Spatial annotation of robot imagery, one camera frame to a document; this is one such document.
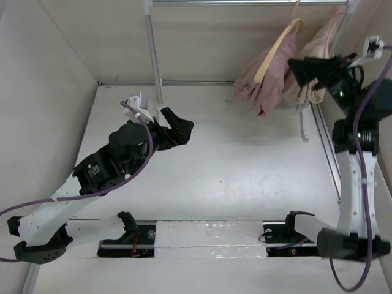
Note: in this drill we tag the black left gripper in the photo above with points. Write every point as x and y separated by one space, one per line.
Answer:
179 134

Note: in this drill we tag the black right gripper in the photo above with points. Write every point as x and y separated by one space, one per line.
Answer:
327 70

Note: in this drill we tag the beige wooden hanger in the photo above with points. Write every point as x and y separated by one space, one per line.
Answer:
295 25

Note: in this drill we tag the pink trousers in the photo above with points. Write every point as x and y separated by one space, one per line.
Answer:
267 94

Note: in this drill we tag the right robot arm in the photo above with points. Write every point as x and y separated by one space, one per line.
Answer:
356 146

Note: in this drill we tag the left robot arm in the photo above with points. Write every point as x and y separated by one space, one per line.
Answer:
50 230

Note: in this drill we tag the pink hanger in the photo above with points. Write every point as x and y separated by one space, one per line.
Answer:
331 26

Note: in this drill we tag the beige hanging trousers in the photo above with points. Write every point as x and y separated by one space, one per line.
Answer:
318 47

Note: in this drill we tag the white foam strip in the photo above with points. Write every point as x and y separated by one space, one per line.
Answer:
234 239

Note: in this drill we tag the metal clothes rack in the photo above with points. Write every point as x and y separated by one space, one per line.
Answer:
350 7

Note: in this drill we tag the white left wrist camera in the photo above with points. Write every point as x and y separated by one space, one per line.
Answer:
139 102

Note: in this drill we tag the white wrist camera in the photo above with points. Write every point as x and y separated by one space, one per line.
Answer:
139 102
373 47

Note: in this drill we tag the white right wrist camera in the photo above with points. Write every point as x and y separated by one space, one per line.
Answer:
373 47

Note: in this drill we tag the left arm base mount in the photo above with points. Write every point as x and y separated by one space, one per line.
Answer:
137 241

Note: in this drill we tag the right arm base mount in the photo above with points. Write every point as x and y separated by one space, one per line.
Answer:
295 236

